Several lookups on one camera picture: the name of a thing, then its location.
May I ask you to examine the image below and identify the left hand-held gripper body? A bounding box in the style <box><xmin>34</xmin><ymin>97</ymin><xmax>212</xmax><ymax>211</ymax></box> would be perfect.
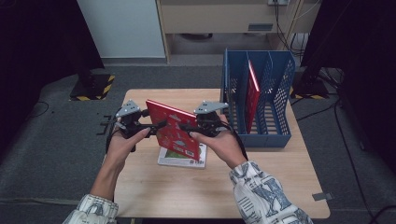
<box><xmin>115</xmin><ymin>98</ymin><xmax>148</xmax><ymax>140</ymax></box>

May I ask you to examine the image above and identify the yellow-black striped stand base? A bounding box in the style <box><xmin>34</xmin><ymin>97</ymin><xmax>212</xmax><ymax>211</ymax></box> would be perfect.
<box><xmin>289</xmin><ymin>77</ymin><xmax>331</xmax><ymax>101</ymax></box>
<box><xmin>68</xmin><ymin>73</ymin><xmax>116</xmax><ymax>102</ymax></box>

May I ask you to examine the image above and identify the thin black floor cable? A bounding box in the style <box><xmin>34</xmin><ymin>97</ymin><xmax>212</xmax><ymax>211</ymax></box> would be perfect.
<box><xmin>27</xmin><ymin>101</ymin><xmax>50</xmax><ymax>119</ymax></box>

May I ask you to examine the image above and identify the red picture book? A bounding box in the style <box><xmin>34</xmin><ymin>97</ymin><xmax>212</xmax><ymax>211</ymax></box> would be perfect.
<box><xmin>245</xmin><ymin>59</ymin><xmax>262</xmax><ymax>134</ymax></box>
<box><xmin>145</xmin><ymin>99</ymin><xmax>204</xmax><ymax>162</ymax></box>

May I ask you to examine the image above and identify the person's right hand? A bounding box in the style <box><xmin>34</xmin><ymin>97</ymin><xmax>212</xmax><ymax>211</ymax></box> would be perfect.
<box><xmin>188</xmin><ymin>128</ymin><xmax>249</xmax><ymax>171</ymax></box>

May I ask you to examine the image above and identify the long black floor cable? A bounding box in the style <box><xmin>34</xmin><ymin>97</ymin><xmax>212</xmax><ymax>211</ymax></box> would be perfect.
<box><xmin>333</xmin><ymin>99</ymin><xmax>375</xmax><ymax>224</ymax></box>

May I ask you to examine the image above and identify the person's left hand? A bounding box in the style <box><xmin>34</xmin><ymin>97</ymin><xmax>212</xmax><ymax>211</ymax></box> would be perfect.
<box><xmin>105</xmin><ymin>126</ymin><xmax>151</xmax><ymax>171</ymax></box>

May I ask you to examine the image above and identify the grey tape piece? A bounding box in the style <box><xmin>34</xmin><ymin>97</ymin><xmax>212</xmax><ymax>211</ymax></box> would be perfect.
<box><xmin>312</xmin><ymin>192</ymin><xmax>333</xmax><ymax>202</ymax></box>

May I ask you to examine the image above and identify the beige wooden desk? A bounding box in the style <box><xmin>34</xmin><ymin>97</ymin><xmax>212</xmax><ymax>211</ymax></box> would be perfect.
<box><xmin>155</xmin><ymin>0</ymin><xmax>323</xmax><ymax>64</ymax></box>

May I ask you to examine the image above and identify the black hanging cable bundle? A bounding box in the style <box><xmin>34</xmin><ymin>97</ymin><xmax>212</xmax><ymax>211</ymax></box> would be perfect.
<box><xmin>273</xmin><ymin>0</ymin><xmax>304</xmax><ymax>59</ymax></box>

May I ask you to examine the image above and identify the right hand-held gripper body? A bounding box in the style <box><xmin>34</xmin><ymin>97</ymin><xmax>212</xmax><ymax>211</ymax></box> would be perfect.
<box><xmin>192</xmin><ymin>99</ymin><xmax>231</xmax><ymax>138</ymax></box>

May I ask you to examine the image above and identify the black curtain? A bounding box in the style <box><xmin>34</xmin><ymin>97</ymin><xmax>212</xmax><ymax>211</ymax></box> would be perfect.
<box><xmin>0</xmin><ymin>0</ymin><xmax>106</xmax><ymax>157</ymax></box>
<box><xmin>300</xmin><ymin>0</ymin><xmax>396</xmax><ymax>175</ymax></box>

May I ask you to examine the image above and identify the thick black floor cable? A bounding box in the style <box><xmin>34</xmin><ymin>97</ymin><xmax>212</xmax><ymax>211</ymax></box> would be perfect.
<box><xmin>367</xmin><ymin>204</ymin><xmax>396</xmax><ymax>224</ymax></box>

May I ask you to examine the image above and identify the blue plastic file rack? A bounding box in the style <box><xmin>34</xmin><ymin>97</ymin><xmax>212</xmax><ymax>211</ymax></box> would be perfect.
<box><xmin>219</xmin><ymin>48</ymin><xmax>297</xmax><ymax>148</ymax></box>

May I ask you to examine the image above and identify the white cabinet panel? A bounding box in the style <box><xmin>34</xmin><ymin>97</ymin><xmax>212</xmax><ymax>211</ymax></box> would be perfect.
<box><xmin>76</xmin><ymin>0</ymin><xmax>166</xmax><ymax>59</ymax></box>

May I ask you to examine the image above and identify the black floor tape mark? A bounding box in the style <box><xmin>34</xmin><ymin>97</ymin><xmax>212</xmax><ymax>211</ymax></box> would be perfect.
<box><xmin>95</xmin><ymin>115</ymin><xmax>112</xmax><ymax>136</ymax></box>

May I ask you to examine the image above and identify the white book with green leaf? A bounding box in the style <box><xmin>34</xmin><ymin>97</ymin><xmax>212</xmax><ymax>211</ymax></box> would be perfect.
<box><xmin>157</xmin><ymin>143</ymin><xmax>208</xmax><ymax>170</ymax></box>

